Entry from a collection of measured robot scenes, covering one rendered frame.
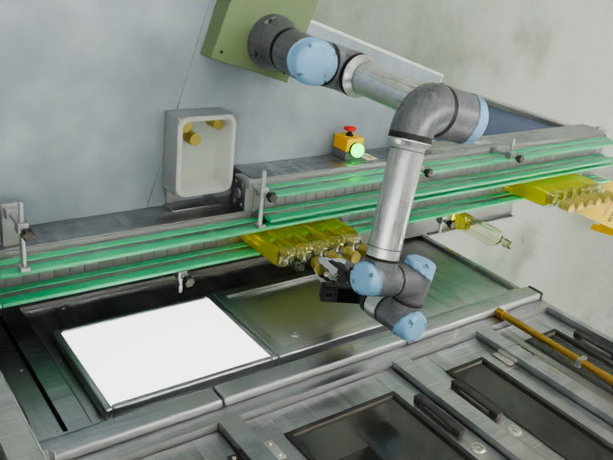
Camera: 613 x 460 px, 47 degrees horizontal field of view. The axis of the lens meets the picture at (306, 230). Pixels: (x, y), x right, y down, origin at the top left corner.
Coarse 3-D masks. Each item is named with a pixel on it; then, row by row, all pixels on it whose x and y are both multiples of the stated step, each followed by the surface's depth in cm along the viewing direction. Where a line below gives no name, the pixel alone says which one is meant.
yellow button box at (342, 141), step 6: (342, 132) 230; (336, 138) 228; (342, 138) 226; (348, 138) 225; (354, 138) 226; (360, 138) 227; (336, 144) 229; (342, 144) 226; (348, 144) 225; (336, 150) 229; (342, 150) 227; (348, 150) 226; (342, 156) 227; (348, 156) 227; (354, 156) 228; (360, 156) 230
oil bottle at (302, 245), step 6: (276, 228) 203; (282, 228) 203; (288, 228) 204; (282, 234) 200; (288, 234) 200; (294, 234) 201; (288, 240) 197; (294, 240) 197; (300, 240) 197; (306, 240) 198; (300, 246) 194; (306, 246) 195; (312, 246) 196; (300, 252) 194; (312, 252) 196; (300, 258) 195
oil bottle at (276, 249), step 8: (264, 232) 200; (272, 232) 200; (248, 240) 203; (256, 240) 199; (264, 240) 196; (272, 240) 195; (280, 240) 196; (256, 248) 200; (264, 248) 197; (272, 248) 193; (280, 248) 191; (288, 248) 192; (272, 256) 194; (280, 256) 191; (280, 264) 192
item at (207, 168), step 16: (192, 128) 196; (208, 128) 199; (224, 128) 198; (208, 144) 201; (224, 144) 199; (192, 160) 200; (208, 160) 203; (224, 160) 201; (176, 176) 191; (192, 176) 202; (208, 176) 205; (224, 176) 202; (192, 192) 196; (208, 192) 198
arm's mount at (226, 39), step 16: (224, 0) 184; (240, 0) 183; (256, 0) 186; (272, 0) 189; (288, 0) 192; (304, 0) 194; (224, 16) 183; (240, 16) 186; (256, 16) 188; (288, 16) 194; (304, 16) 197; (208, 32) 188; (224, 32) 185; (240, 32) 188; (304, 32) 199; (208, 48) 187; (224, 48) 187; (240, 48) 190; (240, 64) 192
